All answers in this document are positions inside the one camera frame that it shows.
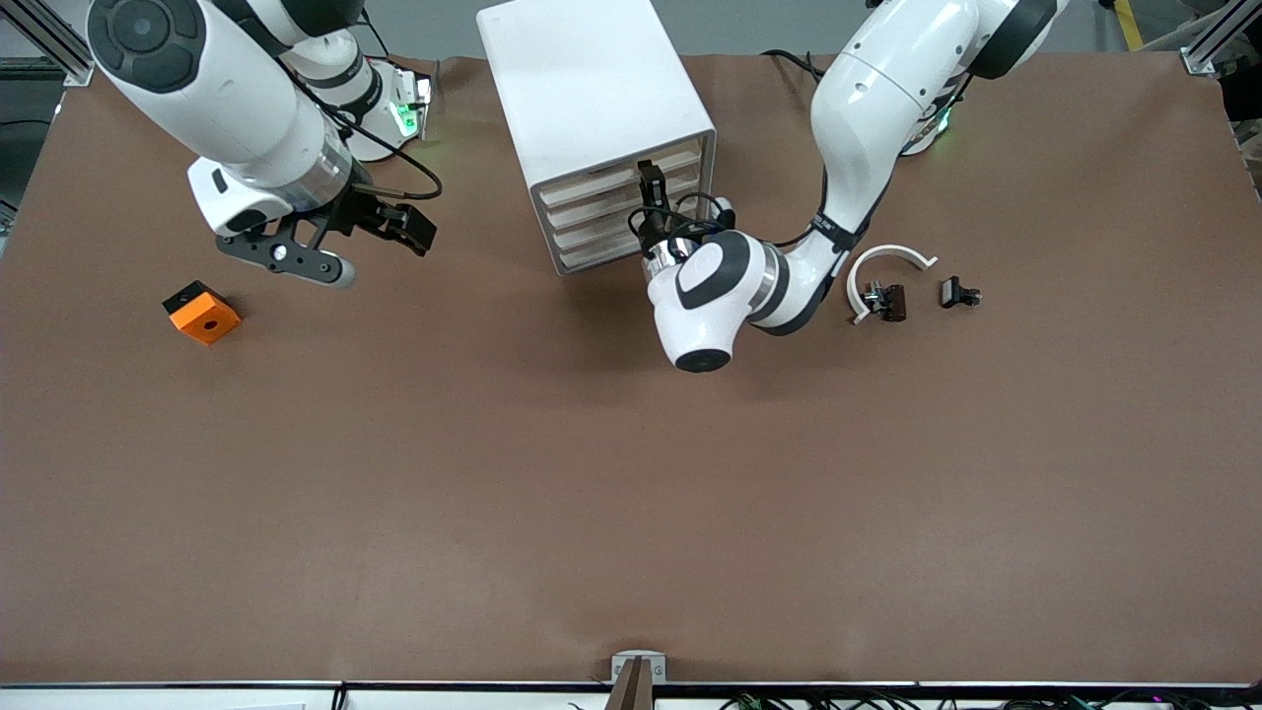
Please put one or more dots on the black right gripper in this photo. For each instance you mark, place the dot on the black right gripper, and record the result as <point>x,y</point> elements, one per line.
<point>359,209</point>

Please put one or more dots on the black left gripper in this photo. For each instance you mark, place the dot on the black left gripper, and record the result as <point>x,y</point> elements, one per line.
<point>653,229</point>

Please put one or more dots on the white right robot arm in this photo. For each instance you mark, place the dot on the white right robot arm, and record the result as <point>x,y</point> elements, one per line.
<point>227,99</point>

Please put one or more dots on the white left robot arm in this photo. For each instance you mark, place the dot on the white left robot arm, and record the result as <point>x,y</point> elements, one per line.
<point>877,108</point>

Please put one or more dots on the white drawer cabinet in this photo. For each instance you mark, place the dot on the white drawer cabinet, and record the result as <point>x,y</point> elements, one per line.
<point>582,89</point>

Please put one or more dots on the metal base connector plate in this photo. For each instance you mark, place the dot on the metal base connector plate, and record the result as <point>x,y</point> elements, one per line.
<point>414,104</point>

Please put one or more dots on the orange and black block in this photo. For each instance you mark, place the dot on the orange and black block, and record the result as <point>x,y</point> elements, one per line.
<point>205,318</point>

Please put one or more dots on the dark brown connector part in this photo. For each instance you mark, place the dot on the dark brown connector part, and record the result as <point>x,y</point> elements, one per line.
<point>894,302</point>

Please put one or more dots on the small black component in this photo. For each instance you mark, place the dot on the small black component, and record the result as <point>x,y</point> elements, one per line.
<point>953,291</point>

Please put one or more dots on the white curved plastic bracket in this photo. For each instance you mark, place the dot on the white curved plastic bracket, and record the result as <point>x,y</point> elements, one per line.
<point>880,250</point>

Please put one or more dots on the aluminium frame profile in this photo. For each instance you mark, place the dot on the aluminium frame profile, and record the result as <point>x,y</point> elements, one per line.
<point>1208,49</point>
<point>54,44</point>

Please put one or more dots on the grey metal edge bracket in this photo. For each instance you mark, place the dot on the grey metal edge bracket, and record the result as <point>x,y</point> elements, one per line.
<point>621,663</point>

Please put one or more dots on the brown post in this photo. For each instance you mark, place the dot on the brown post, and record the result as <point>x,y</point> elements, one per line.
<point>631,690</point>

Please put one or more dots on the white table edge rail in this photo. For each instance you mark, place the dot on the white table edge rail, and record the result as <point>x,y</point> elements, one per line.
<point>148,698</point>

